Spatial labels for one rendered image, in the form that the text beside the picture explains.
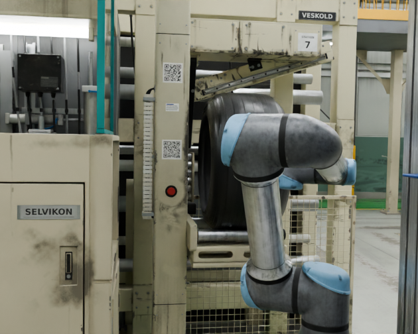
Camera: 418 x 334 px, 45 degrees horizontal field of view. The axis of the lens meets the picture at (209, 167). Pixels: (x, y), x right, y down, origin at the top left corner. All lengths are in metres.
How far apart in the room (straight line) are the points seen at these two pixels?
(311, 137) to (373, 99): 11.16
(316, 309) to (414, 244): 0.29
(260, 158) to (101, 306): 0.57
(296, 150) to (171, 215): 1.00
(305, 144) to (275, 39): 1.32
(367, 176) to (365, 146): 0.68
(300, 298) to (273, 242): 0.16
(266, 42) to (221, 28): 0.20
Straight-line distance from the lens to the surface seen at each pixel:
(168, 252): 1.99
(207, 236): 1.91
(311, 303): 1.29
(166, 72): 1.96
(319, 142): 1.06
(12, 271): 1.35
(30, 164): 1.31
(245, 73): 2.41
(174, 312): 2.05
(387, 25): 8.29
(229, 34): 2.28
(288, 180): 1.45
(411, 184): 1.17
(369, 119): 12.14
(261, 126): 1.07
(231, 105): 1.88
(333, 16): 2.77
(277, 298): 1.30
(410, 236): 1.18
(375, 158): 12.12
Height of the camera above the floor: 1.26
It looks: 3 degrees down
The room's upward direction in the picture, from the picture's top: 1 degrees clockwise
